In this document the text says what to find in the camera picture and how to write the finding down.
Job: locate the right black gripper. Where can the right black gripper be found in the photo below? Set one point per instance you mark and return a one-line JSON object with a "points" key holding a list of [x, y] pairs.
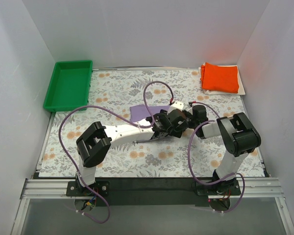
{"points": [[190, 121]]}

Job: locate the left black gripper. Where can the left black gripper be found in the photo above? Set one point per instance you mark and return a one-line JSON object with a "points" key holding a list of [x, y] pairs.
{"points": [[177, 120]]}

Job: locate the purple t shirt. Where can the purple t shirt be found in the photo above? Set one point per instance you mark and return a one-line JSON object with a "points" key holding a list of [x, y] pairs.
{"points": [[140, 112]]}

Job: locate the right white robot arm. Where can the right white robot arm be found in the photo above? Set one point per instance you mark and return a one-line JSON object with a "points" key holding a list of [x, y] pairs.
{"points": [[239, 137]]}

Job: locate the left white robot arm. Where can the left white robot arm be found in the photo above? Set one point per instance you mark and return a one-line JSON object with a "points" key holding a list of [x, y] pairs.
{"points": [[94, 143]]}

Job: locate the floral patterned table mat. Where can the floral patterned table mat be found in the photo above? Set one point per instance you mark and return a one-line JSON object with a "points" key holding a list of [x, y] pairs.
{"points": [[111, 95]]}

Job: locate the folded orange t shirt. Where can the folded orange t shirt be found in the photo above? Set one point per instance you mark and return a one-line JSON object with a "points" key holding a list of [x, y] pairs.
{"points": [[219, 78]]}

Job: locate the green plastic tray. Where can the green plastic tray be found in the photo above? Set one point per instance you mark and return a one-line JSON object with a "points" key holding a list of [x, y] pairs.
{"points": [[69, 86]]}

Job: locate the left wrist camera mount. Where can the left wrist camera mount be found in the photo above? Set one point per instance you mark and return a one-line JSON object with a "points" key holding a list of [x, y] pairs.
{"points": [[176, 105]]}

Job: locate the aluminium frame rail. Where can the aluminium frame rail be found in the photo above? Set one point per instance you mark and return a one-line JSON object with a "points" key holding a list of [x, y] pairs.
{"points": [[46, 210]]}

